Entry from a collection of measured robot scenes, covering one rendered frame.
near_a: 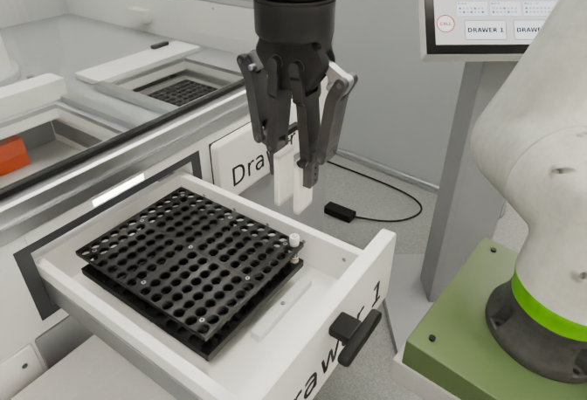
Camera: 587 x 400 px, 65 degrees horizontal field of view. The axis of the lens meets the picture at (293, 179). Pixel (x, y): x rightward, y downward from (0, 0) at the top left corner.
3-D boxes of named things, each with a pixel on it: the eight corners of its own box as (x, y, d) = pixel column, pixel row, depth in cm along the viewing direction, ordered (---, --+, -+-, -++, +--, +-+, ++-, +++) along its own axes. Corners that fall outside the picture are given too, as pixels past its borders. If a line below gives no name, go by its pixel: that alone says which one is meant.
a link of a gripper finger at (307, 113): (308, 51, 46) (321, 52, 45) (316, 152, 51) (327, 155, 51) (286, 62, 43) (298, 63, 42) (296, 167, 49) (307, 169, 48)
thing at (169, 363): (370, 288, 61) (375, 253, 57) (244, 455, 43) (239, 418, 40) (164, 189, 80) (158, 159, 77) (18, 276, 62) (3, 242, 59)
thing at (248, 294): (303, 246, 58) (303, 243, 58) (205, 341, 46) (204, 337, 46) (292, 241, 59) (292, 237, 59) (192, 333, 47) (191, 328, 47)
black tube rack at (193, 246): (303, 279, 62) (303, 242, 58) (210, 376, 50) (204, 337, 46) (186, 220, 72) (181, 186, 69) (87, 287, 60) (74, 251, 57)
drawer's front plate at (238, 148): (315, 139, 99) (316, 90, 93) (223, 203, 79) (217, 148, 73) (308, 136, 100) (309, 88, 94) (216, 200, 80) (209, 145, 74)
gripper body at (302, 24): (231, -8, 41) (238, 90, 46) (311, 5, 37) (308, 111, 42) (281, -20, 46) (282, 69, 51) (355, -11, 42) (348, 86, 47)
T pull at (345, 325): (382, 319, 48) (383, 310, 47) (347, 371, 43) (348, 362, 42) (352, 304, 50) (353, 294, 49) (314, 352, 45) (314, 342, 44)
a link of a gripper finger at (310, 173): (310, 141, 49) (334, 148, 48) (309, 180, 52) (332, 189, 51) (302, 146, 48) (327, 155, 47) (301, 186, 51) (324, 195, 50)
